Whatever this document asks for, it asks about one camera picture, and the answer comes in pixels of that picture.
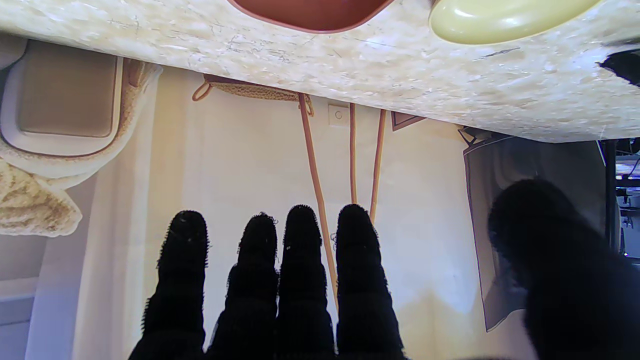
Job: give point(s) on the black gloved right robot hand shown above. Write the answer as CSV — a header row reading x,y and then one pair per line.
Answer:
x,y
300,300

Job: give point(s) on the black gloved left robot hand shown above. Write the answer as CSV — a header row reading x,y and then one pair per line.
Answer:
x,y
625,65

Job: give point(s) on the white tripod floor lamp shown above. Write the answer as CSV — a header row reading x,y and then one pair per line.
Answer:
x,y
315,175

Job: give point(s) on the yellow round dish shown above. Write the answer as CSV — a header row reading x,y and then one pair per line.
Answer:
x,y
500,20

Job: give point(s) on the black metal pole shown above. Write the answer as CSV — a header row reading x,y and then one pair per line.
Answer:
x,y
610,200

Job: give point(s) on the dark flat television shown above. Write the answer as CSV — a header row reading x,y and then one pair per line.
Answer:
x,y
500,200

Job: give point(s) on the sheer cream curtain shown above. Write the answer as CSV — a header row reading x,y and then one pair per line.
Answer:
x,y
125,225

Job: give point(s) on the white framed window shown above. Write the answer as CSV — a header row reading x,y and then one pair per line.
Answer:
x,y
17,310

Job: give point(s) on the cream knit cushion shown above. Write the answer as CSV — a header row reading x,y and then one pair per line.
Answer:
x,y
30,205

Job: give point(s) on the red-orange bowl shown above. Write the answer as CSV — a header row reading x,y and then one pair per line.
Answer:
x,y
310,12

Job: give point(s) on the beige sofa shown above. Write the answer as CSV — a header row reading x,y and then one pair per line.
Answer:
x,y
65,95

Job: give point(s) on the white wall socket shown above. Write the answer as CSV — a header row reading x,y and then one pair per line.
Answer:
x,y
338,114

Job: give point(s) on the brown leaning picture frame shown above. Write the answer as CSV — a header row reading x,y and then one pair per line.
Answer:
x,y
402,119

